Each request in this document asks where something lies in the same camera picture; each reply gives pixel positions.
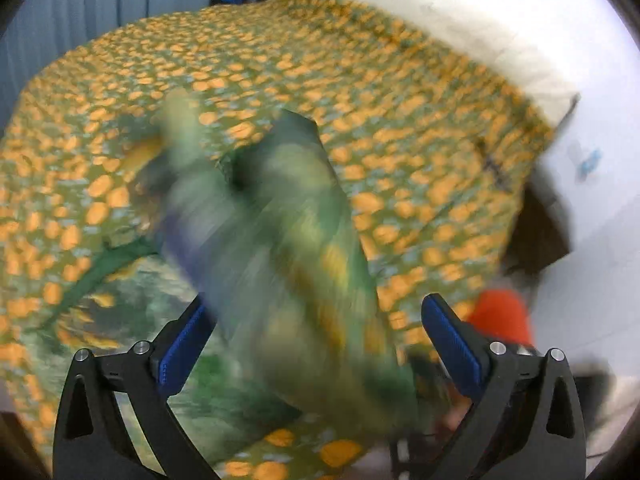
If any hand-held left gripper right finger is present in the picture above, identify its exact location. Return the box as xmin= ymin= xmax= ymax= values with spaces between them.
xmin=421 ymin=293 xmax=586 ymax=480

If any orange cloth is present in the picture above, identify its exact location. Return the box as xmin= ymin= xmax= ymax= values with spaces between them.
xmin=467 ymin=289 xmax=534 ymax=347

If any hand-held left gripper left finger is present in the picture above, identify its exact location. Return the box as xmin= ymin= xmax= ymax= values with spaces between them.
xmin=52 ymin=296 xmax=221 ymax=480

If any blue wall sticker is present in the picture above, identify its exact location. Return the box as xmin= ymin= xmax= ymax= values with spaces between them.
xmin=575 ymin=147 xmax=604 ymax=177

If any green printed garment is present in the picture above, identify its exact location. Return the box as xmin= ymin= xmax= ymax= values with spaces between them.
xmin=30 ymin=92 xmax=441 ymax=441

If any blue-grey curtain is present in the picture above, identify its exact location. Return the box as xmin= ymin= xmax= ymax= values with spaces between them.
xmin=0 ymin=0 xmax=217 ymax=126

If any green orange-print bed sheet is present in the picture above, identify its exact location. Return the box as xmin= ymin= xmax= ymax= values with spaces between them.
xmin=0 ymin=0 xmax=557 ymax=480

